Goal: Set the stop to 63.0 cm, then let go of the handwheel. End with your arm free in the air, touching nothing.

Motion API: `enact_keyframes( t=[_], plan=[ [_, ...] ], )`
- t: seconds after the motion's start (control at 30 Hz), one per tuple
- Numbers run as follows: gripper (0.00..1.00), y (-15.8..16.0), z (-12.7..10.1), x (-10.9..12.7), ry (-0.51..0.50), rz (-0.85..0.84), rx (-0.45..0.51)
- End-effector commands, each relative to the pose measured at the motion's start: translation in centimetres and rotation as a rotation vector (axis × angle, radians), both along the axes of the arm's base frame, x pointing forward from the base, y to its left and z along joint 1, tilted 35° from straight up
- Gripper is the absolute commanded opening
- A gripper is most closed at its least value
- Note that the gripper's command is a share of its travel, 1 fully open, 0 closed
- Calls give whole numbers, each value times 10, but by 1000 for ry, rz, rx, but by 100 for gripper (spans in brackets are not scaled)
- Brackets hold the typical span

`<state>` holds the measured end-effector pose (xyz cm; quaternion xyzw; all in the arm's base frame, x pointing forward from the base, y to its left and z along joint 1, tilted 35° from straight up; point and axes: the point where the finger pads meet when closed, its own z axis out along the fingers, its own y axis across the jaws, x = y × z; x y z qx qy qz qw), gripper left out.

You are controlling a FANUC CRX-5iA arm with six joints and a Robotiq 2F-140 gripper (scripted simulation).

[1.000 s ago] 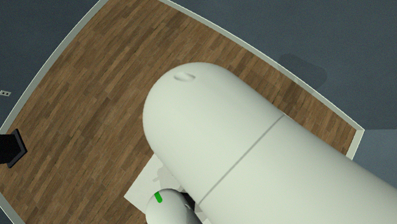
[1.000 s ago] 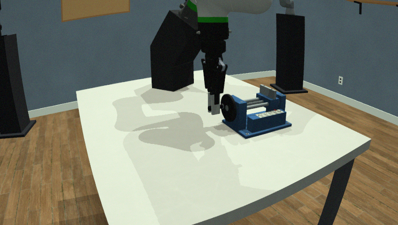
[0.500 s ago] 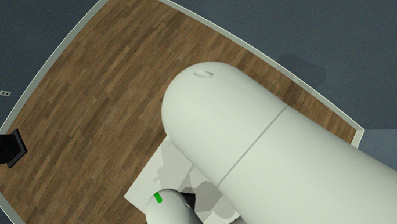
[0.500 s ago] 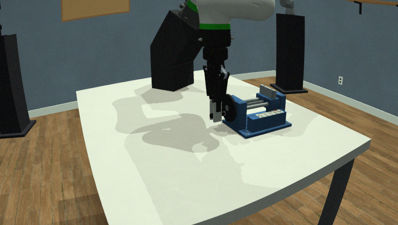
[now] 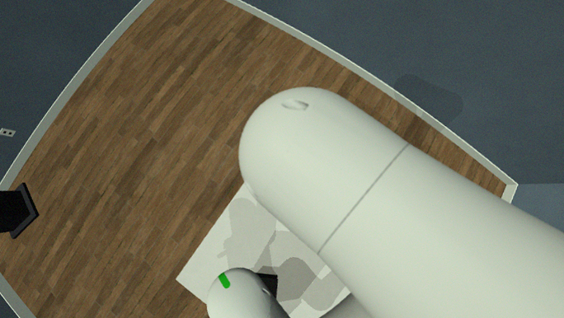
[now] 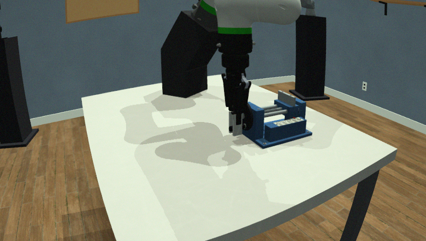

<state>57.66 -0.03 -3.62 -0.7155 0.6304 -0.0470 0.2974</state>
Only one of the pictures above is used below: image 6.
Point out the blue bench vise with black handwheel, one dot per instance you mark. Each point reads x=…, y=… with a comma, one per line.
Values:
x=292, y=127

